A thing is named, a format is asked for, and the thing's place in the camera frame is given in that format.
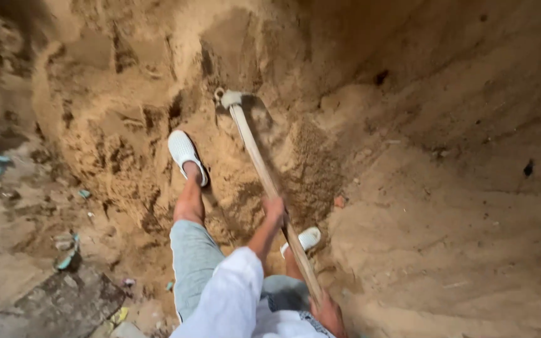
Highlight person's right hand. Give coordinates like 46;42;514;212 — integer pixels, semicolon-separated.
308;289;349;338

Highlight person's left hand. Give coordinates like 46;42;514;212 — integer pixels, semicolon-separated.
260;196;290;232

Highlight wooden-handled metal hoe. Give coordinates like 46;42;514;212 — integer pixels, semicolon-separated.
213;87;324;307

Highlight white right shoe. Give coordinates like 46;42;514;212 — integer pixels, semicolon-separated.
279;227;322;259

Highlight white shoe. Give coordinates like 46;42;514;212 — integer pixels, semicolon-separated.
167;130;209;188
279;227;322;259

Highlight white shirt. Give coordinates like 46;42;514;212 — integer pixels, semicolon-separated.
169;246;338;338

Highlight grey trousers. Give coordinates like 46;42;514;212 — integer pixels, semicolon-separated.
169;219;312;325

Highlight white left shoe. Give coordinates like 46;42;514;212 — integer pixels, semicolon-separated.
167;130;209;188

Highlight heap of brown sand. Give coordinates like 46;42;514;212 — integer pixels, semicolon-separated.
31;0;541;338

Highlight yellow paper scrap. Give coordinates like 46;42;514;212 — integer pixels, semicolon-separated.
110;306;130;325

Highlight teal broken plastic piece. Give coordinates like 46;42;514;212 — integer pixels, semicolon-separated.
53;231;82;272

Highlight grey stone slab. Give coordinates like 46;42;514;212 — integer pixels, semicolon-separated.
0;269;126;338

